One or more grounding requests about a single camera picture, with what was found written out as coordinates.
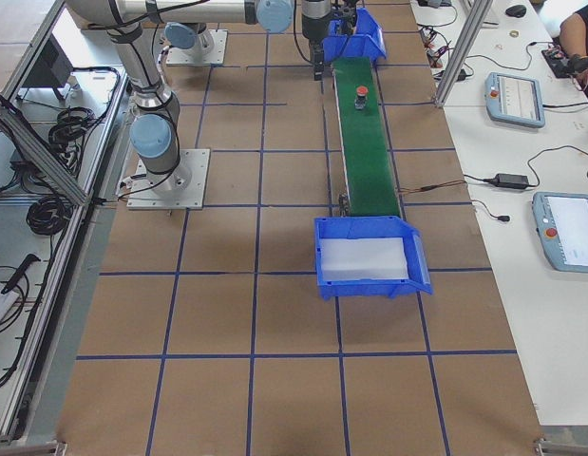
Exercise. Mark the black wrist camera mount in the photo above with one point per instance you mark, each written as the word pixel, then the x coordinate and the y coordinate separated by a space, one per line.
pixel 344 16

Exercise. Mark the aluminium frame post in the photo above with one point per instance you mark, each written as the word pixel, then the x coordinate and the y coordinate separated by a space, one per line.
pixel 465 41

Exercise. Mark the person at desk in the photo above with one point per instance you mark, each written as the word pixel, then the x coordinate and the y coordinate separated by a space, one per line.
pixel 574 41

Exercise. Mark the black power adapter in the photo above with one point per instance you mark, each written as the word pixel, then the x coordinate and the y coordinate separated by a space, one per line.
pixel 509 181

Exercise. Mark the far teach pendant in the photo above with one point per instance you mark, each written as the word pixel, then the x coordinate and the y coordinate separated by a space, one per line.
pixel 514 100

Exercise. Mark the white foam in destination bin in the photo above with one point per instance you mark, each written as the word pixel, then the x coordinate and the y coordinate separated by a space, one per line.
pixel 362 258

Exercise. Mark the blue destination bin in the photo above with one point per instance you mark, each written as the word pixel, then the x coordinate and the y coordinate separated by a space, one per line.
pixel 374 227

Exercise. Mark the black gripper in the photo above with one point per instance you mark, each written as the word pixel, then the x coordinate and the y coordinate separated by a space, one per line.
pixel 313 25

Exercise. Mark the blue source bin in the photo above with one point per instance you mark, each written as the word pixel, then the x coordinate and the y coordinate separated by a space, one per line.
pixel 366 41

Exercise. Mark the teach pendant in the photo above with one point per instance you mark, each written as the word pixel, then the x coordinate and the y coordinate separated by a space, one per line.
pixel 514 100
pixel 562 226

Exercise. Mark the green conveyor belt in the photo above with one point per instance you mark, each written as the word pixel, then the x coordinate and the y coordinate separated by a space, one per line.
pixel 369 173

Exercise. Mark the near teach pendant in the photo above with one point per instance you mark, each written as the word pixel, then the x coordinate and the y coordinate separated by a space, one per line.
pixel 562 226

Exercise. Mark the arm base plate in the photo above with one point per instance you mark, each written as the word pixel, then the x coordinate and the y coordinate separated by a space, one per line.
pixel 184 188
pixel 175 58

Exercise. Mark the red push button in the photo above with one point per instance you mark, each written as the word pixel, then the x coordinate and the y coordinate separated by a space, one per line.
pixel 361 94

